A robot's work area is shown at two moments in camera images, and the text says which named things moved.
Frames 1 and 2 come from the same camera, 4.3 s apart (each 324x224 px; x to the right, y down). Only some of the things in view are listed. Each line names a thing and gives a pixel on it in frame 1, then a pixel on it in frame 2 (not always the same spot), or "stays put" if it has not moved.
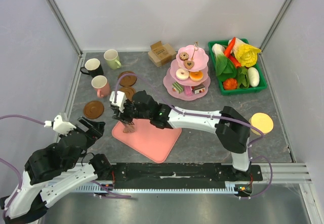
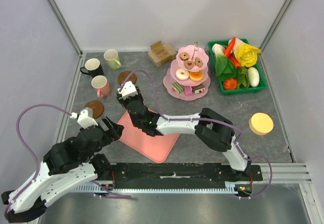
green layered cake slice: x=178 y=87 stays put
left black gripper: x=96 y=130 -> x=113 y=133
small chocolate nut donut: x=184 y=56 stays put
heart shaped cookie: x=189 y=64 stays put
